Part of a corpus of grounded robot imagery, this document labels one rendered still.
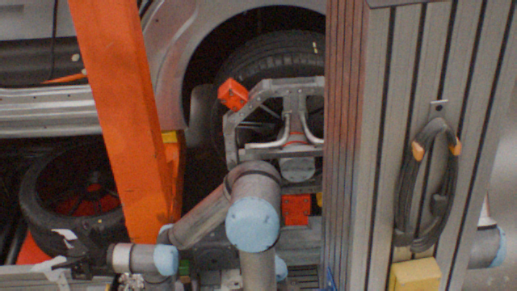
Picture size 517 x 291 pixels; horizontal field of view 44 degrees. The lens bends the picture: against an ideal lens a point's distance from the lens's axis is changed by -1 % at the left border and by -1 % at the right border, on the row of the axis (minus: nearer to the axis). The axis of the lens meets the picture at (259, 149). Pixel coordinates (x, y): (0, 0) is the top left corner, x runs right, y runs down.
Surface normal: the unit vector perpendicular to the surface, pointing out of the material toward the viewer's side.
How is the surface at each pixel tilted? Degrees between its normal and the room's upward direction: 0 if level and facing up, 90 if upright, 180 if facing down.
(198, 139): 0
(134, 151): 90
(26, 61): 0
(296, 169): 90
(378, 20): 90
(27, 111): 91
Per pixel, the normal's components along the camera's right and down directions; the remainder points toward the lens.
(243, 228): -0.10, 0.55
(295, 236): -0.05, -0.76
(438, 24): 0.16, 0.64
